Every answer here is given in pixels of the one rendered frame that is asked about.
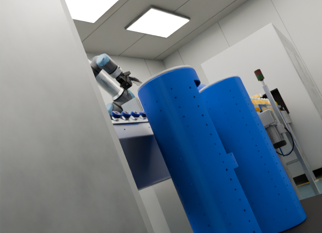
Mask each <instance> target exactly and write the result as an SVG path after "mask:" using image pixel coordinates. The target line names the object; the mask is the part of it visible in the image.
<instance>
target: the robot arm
mask: <svg viewBox="0 0 322 233"><path fill-rule="evenodd" d="M88 61H89V63H90V66H91V68H92V71H93V73H94V76H95V79H96V81H97V84H98V85H99V86H100V87H101V88H103V89H104V90H105V91H106V92H107V93H108V94H109V95H111V97H112V100H113V102H112V103H108V104H107V105H106V108H107V110H108V113H109V114H110V115H111V112H112V111H117V112H119V113H120V114H121V113H122V111H123V109H122V106H121V105H123V104H125V103H126V102H128V101H130V100H131V99H133V98H135V95H134V94H133V93H132V92H131V91H130V90H129V88H130V87H131V86H132V85H133V83H135V84H136V85H137V86H140V85H141V84H142V82H141V81H140V80H139V79H137V78H135V77H130V76H129V75H130V74H131V73H130V71H127V72H124V73H123V72H122V69H121V68H120V66H118V65H117V64H116V63H115V62H114V61H113V60H112V59H111V58H110V57H109V56H108V55H107V54H101V55H98V56H95V57H94V58H93V59H92V62H91V61H90V60H88ZM102 69H103V70H104V71H106V72H107V73H108V74H109V75H110V76H111V77H112V78H113V79H114V78H115V79H116V81H118V82H119V83H120V87H119V86H117V85H116V84H115V83H114V82H113V81H112V80H111V79H110V78H108V77H107V76H106V75H105V74H104V73H103V72H102ZM131 80H132V81H131ZM110 118H111V120H113V119H112V115H111V116H110Z"/></svg>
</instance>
